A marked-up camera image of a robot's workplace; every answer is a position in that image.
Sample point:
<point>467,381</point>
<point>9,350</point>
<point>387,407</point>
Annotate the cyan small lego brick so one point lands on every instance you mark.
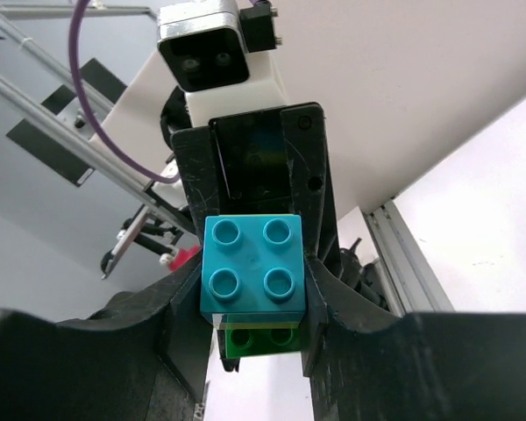
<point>253,264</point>

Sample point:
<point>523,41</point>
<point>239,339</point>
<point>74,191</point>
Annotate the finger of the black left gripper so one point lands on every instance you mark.
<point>304,134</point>
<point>195,155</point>

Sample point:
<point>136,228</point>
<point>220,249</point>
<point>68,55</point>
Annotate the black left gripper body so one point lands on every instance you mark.
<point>253,161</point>

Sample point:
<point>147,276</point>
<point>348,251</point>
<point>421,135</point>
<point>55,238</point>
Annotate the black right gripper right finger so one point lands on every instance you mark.
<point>367,364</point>

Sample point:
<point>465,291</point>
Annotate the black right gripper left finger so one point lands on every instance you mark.
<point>142,357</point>

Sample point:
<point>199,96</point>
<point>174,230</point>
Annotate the green small lego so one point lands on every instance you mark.
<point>241,343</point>

